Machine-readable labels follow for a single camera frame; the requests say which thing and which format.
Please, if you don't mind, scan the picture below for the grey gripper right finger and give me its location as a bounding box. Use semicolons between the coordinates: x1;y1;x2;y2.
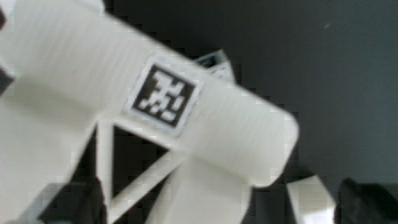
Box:
335;178;398;224

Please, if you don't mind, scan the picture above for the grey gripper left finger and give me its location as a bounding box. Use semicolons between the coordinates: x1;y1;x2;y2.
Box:
38;176;111;224

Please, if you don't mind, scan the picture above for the white chair back frame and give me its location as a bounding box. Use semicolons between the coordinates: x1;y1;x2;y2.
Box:
0;0;299;224

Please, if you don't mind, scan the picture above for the white U-shaped fixture frame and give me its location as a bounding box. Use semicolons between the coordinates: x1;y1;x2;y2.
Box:
288;176;336;224

